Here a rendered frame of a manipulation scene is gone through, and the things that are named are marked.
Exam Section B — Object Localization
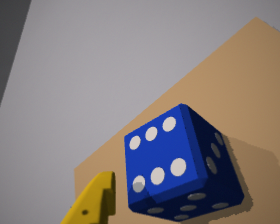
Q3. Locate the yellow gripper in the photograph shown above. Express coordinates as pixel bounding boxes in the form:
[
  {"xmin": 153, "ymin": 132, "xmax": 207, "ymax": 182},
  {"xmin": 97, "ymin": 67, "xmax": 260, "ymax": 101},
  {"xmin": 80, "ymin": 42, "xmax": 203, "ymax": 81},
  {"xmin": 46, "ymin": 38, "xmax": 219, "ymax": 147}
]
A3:
[{"xmin": 60, "ymin": 171, "xmax": 116, "ymax": 224}]

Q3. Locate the blue die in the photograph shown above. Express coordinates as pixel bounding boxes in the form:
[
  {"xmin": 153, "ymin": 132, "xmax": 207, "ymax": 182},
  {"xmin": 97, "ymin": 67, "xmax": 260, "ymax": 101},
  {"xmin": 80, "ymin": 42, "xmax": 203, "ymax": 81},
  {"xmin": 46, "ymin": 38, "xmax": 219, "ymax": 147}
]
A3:
[{"xmin": 124, "ymin": 103, "xmax": 245, "ymax": 222}]

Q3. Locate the tan mat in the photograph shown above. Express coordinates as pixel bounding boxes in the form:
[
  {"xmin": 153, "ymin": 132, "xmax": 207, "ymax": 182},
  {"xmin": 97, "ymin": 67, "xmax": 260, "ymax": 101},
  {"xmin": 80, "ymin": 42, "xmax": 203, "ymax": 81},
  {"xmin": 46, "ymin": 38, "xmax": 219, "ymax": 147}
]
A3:
[{"xmin": 74, "ymin": 17, "xmax": 280, "ymax": 224}]

